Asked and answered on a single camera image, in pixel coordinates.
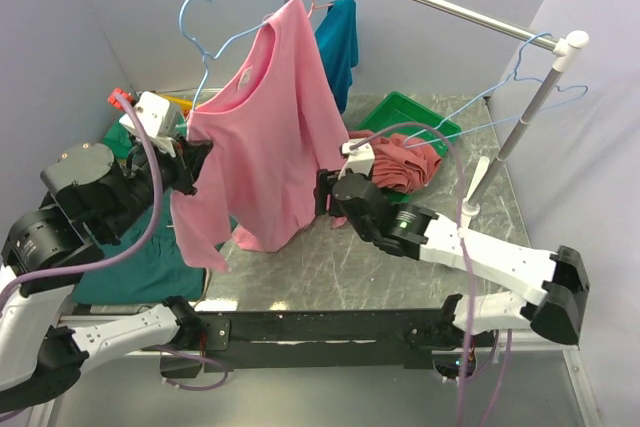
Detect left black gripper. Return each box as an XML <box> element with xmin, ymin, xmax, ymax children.
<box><xmin>102</xmin><ymin>125</ymin><xmax>216</xmax><ymax>238</ymax></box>

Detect pink t-shirt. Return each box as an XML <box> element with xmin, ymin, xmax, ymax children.
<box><xmin>170</xmin><ymin>0</ymin><xmax>348</xmax><ymax>272</ymax></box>

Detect blue wire hanger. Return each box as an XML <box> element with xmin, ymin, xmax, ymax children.
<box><xmin>178</xmin><ymin>0</ymin><xmax>270</xmax><ymax>111</ymax></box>
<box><xmin>402</xmin><ymin>32</ymin><xmax>589</xmax><ymax>150</ymax></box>

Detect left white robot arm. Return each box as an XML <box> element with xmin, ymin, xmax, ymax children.
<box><xmin>1</xmin><ymin>135</ymin><xmax>212</xmax><ymax>414</ymax></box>

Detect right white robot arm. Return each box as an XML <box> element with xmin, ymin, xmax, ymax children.
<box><xmin>314</xmin><ymin>169</ymin><xmax>591</xmax><ymax>346</ymax></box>

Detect dusty red t-shirt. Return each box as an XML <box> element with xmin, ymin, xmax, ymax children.
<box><xmin>370</xmin><ymin>133</ymin><xmax>442</xmax><ymax>194</ymax></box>

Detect green printed t-shirt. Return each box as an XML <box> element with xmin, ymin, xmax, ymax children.
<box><xmin>102</xmin><ymin>121</ymin><xmax>134</xmax><ymax>164</ymax></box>

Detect teal blue t-shirt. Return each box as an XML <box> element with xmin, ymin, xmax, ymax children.
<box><xmin>315</xmin><ymin>0</ymin><xmax>359</xmax><ymax>113</ymax></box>

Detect yellow plastic tray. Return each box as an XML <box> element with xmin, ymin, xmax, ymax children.
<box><xmin>160</xmin><ymin>94</ymin><xmax>192</xmax><ymax>116</ymax></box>

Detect green plastic tray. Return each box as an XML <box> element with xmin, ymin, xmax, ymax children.
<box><xmin>349</xmin><ymin>92</ymin><xmax>461</xmax><ymax>201</ymax></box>

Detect dark green shorts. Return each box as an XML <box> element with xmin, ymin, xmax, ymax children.
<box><xmin>72</xmin><ymin>194</ymin><xmax>206</xmax><ymax>306</ymax></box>

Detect metal clothes rack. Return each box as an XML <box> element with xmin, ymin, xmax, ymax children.
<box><xmin>411</xmin><ymin>0</ymin><xmax>590</xmax><ymax>227</ymax></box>

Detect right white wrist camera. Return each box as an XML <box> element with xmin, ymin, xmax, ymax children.
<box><xmin>338</xmin><ymin>139</ymin><xmax>375</xmax><ymax>179</ymax></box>

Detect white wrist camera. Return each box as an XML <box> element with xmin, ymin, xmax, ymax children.
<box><xmin>108</xmin><ymin>88</ymin><xmax>184</xmax><ymax>157</ymax></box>
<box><xmin>338</xmin><ymin>139</ymin><xmax>375</xmax><ymax>179</ymax></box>

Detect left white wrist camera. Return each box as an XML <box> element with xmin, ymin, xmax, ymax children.
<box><xmin>108</xmin><ymin>88</ymin><xmax>184</xmax><ymax>157</ymax></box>

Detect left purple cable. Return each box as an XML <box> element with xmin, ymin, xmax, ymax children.
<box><xmin>0</xmin><ymin>91</ymin><xmax>236</xmax><ymax>421</ymax></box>

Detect purple cable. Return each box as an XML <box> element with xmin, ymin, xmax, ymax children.
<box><xmin>349</xmin><ymin>121</ymin><xmax>514</xmax><ymax>427</ymax></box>
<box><xmin>0</xmin><ymin>91</ymin><xmax>236</xmax><ymax>421</ymax></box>

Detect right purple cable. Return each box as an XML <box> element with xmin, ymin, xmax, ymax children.
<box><xmin>349</xmin><ymin>121</ymin><xmax>514</xmax><ymax>427</ymax></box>

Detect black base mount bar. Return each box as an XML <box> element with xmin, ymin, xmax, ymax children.
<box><xmin>159</xmin><ymin>309</ymin><xmax>501</xmax><ymax>381</ymax></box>

